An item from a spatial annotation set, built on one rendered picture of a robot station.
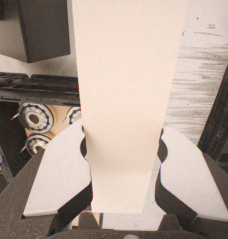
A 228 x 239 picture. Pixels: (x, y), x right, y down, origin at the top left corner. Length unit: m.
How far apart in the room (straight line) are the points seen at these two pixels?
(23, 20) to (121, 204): 0.30
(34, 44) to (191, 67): 0.46
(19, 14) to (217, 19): 0.52
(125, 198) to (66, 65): 0.45
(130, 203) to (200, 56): 0.50
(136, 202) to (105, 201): 0.04
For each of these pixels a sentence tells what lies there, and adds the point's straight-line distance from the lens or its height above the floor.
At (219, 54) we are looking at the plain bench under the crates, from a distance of 0.60.
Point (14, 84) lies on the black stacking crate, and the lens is 0.48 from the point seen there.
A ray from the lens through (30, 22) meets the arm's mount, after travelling 0.32.
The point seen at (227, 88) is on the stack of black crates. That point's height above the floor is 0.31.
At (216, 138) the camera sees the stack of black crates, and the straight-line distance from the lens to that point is 1.22.
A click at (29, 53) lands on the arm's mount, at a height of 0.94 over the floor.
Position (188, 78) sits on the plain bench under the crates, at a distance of 0.56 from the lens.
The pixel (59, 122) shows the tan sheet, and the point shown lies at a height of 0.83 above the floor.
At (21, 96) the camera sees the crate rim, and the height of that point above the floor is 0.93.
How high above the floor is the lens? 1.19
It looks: 61 degrees down
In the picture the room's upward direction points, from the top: 177 degrees counter-clockwise
